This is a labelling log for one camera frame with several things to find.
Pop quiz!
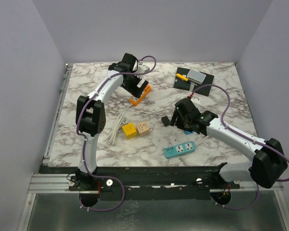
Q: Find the orange power strip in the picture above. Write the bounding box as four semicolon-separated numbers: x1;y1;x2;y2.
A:
129;84;151;107

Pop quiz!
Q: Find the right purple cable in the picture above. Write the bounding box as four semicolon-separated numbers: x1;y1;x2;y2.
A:
189;84;289;211

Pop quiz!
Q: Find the teal power strip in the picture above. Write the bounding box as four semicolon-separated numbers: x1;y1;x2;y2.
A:
163;141;196;159

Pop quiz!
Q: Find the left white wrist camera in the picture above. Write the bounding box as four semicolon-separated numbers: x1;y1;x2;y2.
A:
134;64;150;76

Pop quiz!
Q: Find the blue flat charger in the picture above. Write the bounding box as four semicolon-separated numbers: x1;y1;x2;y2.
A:
184;130;193;135

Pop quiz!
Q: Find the purple cable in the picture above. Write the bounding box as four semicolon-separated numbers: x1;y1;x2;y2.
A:
76;55;157;213
189;84;289;211

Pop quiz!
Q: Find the black power adapter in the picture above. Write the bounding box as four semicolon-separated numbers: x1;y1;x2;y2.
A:
161;116;170;127

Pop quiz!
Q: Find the yellow cube socket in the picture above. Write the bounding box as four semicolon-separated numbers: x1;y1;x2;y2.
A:
122;123;137;140

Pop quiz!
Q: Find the beige cube socket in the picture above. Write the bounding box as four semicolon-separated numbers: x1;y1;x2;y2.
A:
136;121;150;137

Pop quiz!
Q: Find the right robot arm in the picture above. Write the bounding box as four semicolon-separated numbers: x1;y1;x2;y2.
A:
170;97;288;188

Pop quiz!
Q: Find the black mat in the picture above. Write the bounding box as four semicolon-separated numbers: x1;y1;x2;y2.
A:
173;67;214;91

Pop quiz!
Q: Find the grey rectangular box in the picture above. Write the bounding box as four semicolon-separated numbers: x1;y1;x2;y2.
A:
186;69;206;84

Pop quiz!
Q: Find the yellow handled screwdriver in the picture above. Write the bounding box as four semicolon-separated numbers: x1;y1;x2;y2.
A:
176;74;198;85

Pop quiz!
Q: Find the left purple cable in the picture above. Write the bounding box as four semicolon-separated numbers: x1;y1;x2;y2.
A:
76;55;157;213

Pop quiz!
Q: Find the white orange-strip cable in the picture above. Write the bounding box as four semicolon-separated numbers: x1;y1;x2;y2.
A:
103;104;133;145

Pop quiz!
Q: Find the aluminium frame rail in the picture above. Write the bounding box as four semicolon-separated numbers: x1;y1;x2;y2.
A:
28;174;98;194

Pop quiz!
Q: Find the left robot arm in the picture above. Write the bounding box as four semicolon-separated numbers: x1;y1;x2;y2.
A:
76;53;152;190

